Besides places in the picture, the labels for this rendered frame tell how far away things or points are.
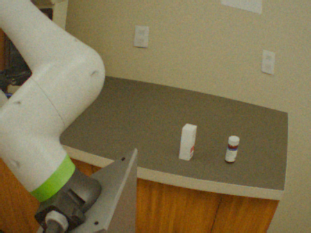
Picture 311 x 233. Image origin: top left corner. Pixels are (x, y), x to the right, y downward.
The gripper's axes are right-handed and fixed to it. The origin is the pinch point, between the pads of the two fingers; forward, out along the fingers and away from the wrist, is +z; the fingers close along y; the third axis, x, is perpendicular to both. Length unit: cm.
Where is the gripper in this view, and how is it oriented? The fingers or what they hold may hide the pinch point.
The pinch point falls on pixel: (22, 69)
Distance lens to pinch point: 154.7
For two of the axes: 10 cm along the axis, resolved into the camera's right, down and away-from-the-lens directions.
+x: -0.6, 9.1, 4.1
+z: 3.0, -3.8, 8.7
